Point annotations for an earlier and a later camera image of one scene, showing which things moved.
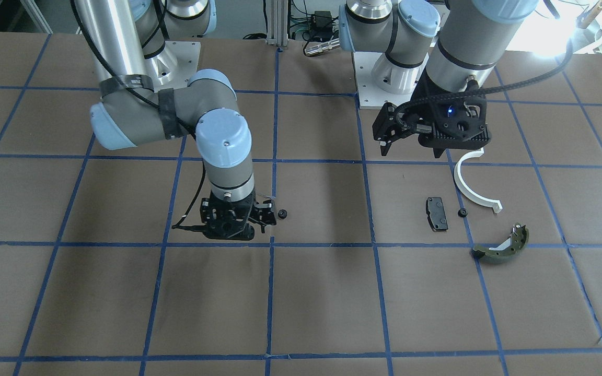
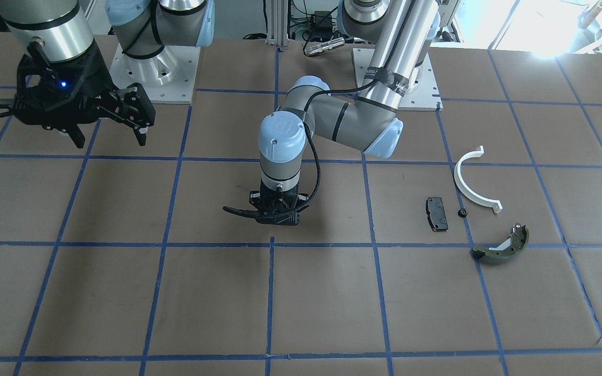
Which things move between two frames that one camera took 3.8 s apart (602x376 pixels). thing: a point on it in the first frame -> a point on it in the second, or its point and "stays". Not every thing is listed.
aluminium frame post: x=277 y=30 stays
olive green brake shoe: x=509 y=249 stays
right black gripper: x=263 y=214 -> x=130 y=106
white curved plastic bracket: x=494 y=204 stays
